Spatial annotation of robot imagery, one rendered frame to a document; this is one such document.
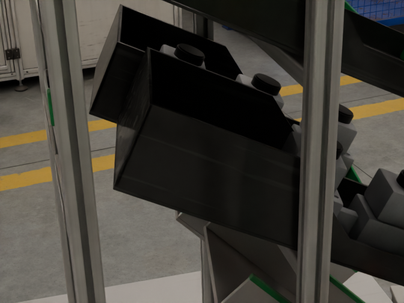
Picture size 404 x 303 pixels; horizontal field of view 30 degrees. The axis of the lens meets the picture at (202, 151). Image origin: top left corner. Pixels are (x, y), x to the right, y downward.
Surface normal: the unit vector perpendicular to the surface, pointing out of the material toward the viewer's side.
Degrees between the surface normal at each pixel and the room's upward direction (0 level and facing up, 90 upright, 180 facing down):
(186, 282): 0
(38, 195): 0
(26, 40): 90
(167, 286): 0
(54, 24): 90
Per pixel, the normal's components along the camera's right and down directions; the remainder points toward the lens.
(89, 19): 0.38, 0.40
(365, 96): -0.03, -0.90
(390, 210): 0.07, 0.44
